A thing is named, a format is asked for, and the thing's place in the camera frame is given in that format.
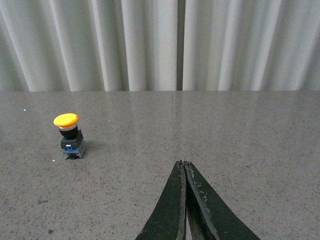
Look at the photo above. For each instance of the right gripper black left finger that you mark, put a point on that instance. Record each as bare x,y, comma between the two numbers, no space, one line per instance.
168,219

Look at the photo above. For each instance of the yellow mushroom push button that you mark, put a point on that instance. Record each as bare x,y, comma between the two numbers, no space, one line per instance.
72,142

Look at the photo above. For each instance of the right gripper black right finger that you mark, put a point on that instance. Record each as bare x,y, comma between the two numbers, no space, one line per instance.
209,217

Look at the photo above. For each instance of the white pleated curtain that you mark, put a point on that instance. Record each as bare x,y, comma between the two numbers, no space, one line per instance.
159,45

